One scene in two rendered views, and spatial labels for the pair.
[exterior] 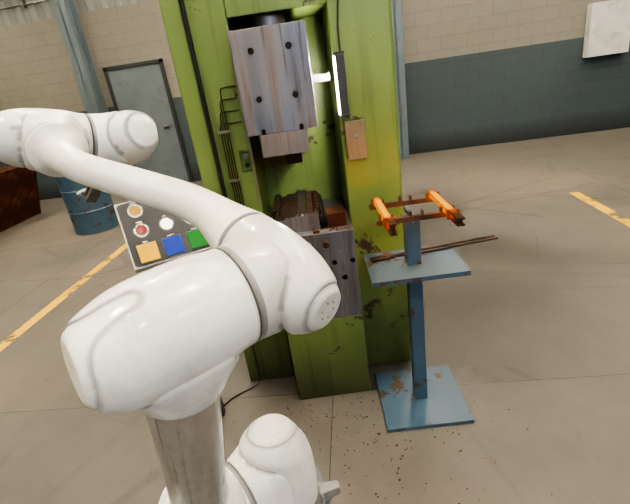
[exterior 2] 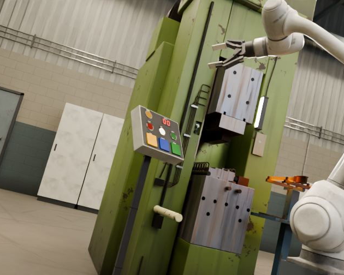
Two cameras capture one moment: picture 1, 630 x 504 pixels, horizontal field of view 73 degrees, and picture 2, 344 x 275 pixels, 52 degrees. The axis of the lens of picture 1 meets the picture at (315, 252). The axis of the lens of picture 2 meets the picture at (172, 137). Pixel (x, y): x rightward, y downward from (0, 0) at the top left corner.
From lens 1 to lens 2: 1.48 m
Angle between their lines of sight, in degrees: 37
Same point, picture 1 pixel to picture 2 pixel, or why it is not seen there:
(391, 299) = (246, 260)
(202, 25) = (207, 52)
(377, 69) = (278, 114)
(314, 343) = (202, 267)
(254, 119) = (223, 104)
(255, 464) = not seen: hidden behind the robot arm
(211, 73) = (201, 75)
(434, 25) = not seen: hidden behind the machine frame
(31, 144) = (292, 13)
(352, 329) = (231, 264)
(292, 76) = (249, 94)
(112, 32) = not seen: outside the picture
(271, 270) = not seen: outside the picture
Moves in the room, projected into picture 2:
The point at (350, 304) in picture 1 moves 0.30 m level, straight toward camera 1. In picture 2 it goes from (236, 243) to (259, 252)
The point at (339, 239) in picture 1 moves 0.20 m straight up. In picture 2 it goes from (245, 192) to (251, 164)
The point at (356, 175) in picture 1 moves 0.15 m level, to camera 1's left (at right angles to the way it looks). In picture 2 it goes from (252, 165) to (235, 159)
